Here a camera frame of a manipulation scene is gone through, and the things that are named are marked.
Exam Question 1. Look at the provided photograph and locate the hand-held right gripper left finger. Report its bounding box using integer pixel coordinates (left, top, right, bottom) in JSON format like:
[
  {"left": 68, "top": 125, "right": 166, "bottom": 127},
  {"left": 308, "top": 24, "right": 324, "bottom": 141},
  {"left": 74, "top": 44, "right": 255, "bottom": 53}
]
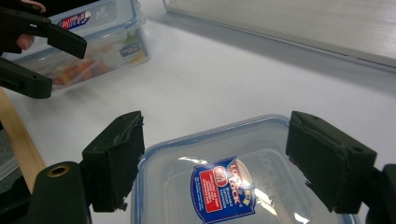
[{"left": 81, "top": 110, "right": 146, "bottom": 213}]

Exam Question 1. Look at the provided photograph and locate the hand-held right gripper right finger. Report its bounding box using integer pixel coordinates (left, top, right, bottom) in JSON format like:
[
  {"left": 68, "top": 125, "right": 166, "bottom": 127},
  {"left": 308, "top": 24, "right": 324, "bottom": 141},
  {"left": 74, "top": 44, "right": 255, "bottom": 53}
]
[{"left": 285, "top": 110, "right": 378, "bottom": 215}]

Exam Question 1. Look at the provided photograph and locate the clear container with food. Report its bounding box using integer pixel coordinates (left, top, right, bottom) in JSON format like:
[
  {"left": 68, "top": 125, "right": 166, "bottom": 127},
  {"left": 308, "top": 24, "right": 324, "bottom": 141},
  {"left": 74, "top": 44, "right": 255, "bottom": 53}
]
[{"left": 2, "top": 0, "right": 151, "bottom": 93}]

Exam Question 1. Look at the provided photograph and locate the clear lidded container blue label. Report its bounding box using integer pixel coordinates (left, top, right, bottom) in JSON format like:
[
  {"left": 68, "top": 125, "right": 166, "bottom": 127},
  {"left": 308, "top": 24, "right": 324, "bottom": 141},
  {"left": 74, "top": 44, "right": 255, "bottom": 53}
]
[{"left": 130, "top": 114, "right": 362, "bottom": 224}]

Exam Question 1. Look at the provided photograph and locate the wooden table edge strip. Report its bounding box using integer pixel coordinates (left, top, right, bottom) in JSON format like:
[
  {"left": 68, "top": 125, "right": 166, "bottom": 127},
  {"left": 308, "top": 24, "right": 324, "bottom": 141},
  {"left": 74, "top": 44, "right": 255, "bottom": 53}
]
[{"left": 0, "top": 87, "right": 48, "bottom": 194}]

